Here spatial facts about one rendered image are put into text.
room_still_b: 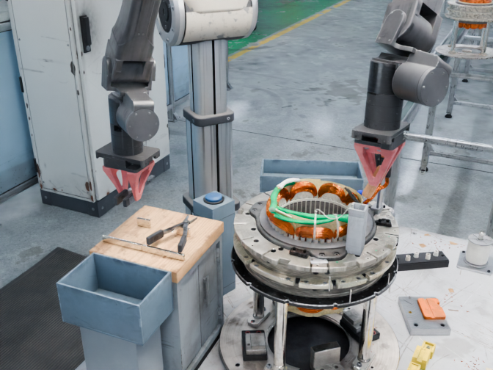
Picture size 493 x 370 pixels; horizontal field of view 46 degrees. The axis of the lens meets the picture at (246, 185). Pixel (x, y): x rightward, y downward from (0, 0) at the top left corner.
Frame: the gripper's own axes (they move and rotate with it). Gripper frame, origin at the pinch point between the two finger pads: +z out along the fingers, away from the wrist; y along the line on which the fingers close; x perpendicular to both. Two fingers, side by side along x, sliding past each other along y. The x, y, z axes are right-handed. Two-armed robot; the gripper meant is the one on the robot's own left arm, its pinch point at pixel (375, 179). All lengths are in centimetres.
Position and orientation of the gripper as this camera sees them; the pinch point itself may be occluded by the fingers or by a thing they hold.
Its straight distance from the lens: 98.9
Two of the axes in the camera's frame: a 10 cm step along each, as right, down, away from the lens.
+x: -8.5, -2.1, 4.8
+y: 5.2, -2.9, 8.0
